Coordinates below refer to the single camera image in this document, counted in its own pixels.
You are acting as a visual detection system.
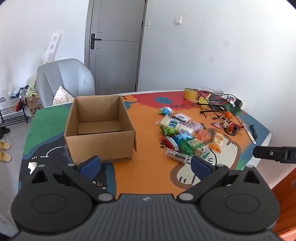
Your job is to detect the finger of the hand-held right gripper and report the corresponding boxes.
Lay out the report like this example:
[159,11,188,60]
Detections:
[253,146,296,164]

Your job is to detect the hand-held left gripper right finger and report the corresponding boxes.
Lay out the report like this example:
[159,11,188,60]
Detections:
[178,155,269,202]

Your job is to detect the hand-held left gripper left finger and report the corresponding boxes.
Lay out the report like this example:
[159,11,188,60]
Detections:
[23,156,116,204]

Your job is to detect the brown cardboard box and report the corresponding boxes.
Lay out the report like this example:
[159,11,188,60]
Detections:
[64,95,137,164]

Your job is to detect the clear snack packet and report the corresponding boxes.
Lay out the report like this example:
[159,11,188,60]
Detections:
[165,148,192,164]

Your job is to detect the orange cream snack packet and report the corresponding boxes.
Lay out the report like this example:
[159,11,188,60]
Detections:
[209,132,225,152]

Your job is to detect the red white snack packet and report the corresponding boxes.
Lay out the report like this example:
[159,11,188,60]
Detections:
[161,137,178,151]

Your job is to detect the pink purple snack packet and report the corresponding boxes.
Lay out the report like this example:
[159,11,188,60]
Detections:
[185,120,206,133]

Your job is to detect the green red snack packet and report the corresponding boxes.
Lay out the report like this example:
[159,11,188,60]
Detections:
[160,126,177,137]

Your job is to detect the long white snack packet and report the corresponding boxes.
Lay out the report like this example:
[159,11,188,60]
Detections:
[160,116,185,133]

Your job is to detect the black white checked snack packet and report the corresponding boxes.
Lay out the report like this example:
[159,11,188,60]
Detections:
[172,113,191,123]

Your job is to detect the blue green white snack packet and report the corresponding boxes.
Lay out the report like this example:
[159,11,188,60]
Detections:
[158,107,174,116]

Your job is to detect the orange wooden panel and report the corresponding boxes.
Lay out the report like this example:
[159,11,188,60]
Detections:
[270,171,296,234]

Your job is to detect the bunch of keys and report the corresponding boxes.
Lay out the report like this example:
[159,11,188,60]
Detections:
[221,119,244,136]

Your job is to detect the colourful printed table mat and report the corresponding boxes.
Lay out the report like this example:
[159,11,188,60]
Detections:
[18,89,272,194]

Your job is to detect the white power strip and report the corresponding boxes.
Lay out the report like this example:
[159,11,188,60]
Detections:
[222,93,245,110]

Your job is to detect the yellow tape roll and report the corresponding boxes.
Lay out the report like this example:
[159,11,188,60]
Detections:
[184,88,198,101]

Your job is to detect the white dotted pillow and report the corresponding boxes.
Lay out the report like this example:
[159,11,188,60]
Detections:
[52,86,74,106]

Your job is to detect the clear printed plastic bag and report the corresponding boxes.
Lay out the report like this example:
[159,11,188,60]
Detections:
[24,95,44,118]

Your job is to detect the black shoe rack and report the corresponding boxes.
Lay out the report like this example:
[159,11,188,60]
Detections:
[0,96,29,127]

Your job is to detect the black shoes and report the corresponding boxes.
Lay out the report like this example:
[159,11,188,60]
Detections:
[0,126,11,139]

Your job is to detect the grey chair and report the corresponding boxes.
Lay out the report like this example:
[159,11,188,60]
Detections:
[37,58,96,108]

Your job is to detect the yellowish plastic bag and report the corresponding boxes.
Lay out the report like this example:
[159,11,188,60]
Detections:
[26,75,38,96]

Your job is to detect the grey door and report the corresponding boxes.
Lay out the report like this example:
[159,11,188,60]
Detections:
[84,0,148,96]

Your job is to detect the white foam board with holes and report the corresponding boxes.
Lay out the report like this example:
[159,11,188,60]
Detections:
[41,32,62,65]

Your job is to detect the white-handled knife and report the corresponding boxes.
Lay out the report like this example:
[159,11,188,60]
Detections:
[245,130,257,144]

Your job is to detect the black wire rack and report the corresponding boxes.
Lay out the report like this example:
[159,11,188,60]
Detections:
[196,89,243,116]

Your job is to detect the black door handle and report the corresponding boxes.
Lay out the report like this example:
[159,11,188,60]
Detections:
[90,34,102,50]

